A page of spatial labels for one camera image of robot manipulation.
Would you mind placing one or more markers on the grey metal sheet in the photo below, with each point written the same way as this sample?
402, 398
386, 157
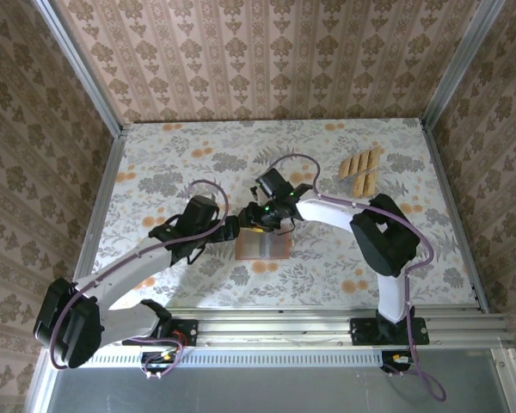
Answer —
262, 391

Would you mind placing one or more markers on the aluminium frame post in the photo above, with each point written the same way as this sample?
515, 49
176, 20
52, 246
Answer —
79, 64
462, 64

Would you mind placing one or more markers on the black connector block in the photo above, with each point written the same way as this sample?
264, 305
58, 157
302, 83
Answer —
389, 357
152, 356

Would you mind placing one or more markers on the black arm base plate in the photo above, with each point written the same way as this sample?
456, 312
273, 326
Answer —
185, 331
361, 333

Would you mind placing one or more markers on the short aluminium frame bar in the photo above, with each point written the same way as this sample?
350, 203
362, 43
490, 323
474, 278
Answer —
38, 391
509, 387

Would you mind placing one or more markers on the long aluminium mounting rail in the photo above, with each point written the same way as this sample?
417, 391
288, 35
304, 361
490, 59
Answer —
275, 329

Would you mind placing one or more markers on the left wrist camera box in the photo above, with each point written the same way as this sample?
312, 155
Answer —
201, 210

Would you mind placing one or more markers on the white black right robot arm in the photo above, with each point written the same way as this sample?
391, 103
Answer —
382, 245

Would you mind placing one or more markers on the aluminium table side rail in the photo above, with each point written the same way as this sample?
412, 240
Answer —
440, 172
106, 172

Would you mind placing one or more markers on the pink leather card holder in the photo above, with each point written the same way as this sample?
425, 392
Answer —
279, 249

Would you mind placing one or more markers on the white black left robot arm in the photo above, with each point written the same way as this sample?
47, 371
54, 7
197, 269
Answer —
86, 335

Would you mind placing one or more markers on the tan wooden patterned card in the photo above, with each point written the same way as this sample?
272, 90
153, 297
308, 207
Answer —
359, 185
345, 167
364, 160
354, 164
370, 181
373, 157

